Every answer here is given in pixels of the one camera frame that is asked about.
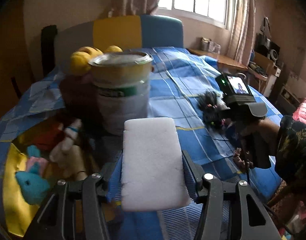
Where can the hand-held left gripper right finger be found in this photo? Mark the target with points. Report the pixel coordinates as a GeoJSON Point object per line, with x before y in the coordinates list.
{"type": "Point", "coordinates": [190, 177]}

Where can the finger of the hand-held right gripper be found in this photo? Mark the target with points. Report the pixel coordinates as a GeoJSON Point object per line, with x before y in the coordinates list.
{"type": "Point", "coordinates": [221, 115]}

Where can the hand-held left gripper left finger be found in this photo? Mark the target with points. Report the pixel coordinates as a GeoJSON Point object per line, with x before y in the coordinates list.
{"type": "Point", "coordinates": [114, 180]}

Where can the black beaded hair piece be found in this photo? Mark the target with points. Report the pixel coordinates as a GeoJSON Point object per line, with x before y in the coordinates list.
{"type": "Point", "coordinates": [209, 105]}

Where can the pink scrunchie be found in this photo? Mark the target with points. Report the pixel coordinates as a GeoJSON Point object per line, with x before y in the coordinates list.
{"type": "Point", "coordinates": [240, 160]}

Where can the white sponge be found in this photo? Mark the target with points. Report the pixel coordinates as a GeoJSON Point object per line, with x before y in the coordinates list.
{"type": "Point", "coordinates": [153, 162]}

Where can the white striped sock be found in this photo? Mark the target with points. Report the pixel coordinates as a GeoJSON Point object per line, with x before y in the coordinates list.
{"type": "Point", "coordinates": [73, 130]}

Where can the red cloth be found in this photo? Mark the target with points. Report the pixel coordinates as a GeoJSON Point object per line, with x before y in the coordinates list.
{"type": "Point", "coordinates": [47, 137]}

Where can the pink white hair bow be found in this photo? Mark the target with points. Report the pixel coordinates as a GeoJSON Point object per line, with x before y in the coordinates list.
{"type": "Point", "coordinates": [36, 163]}

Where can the blue plush toy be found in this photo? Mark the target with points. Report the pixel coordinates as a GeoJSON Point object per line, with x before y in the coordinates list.
{"type": "Point", "coordinates": [32, 185]}

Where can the gold metal tray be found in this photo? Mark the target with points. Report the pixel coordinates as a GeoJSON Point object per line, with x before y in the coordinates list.
{"type": "Point", "coordinates": [12, 200]}

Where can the person's right forearm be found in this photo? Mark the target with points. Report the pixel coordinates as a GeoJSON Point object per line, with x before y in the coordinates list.
{"type": "Point", "coordinates": [293, 150]}

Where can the blue checked bedsheet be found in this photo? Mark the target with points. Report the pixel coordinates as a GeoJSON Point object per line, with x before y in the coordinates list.
{"type": "Point", "coordinates": [193, 85]}

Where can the brown patterned cloth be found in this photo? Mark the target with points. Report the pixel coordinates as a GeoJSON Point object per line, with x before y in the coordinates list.
{"type": "Point", "coordinates": [280, 195]}

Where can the wooden desk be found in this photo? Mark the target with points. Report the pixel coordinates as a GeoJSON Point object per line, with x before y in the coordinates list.
{"type": "Point", "coordinates": [230, 63]}

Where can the pink cloth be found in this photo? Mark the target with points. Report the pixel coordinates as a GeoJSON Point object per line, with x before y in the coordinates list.
{"type": "Point", "coordinates": [304, 112]}

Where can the white low cabinet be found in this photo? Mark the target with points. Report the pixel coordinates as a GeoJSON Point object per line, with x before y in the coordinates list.
{"type": "Point", "coordinates": [288, 95]}

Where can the wooden chair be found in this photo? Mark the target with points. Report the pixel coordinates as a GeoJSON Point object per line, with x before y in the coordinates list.
{"type": "Point", "coordinates": [263, 61]}

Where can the small white box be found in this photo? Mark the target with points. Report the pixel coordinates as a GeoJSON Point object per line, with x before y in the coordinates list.
{"type": "Point", "coordinates": [278, 72]}

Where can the clear desk organiser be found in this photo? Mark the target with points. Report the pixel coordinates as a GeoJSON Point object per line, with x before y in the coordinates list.
{"type": "Point", "coordinates": [206, 44]}

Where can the small white fan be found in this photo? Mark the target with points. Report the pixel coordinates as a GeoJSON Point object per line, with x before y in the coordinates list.
{"type": "Point", "coordinates": [274, 55]}

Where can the white powder can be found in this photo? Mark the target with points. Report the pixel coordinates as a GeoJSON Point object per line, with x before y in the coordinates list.
{"type": "Point", "coordinates": [123, 100]}

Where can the black appliance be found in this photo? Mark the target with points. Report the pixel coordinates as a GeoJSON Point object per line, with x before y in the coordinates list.
{"type": "Point", "coordinates": [264, 45]}

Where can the maroon cardboard box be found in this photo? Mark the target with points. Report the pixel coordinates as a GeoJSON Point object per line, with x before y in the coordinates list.
{"type": "Point", "coordinates": [78, 97]}

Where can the grey yellow blue headboard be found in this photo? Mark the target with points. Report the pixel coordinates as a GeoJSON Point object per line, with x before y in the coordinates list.
{"type": "Point", "coordinates": [163, 30]}

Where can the yellow plush toy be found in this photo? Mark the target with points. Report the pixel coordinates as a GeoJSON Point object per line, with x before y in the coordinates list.
{"type": "Point", "coordinates": [79, 62]}

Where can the black rolled mat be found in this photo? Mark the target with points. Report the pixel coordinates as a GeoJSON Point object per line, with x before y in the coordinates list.
{"type": "Point", "coordinates": [49, 47]}

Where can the wooden wardrobe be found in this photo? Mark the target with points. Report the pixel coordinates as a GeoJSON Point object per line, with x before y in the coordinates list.
{"type": "Point", "coordinates": [7, 67]}

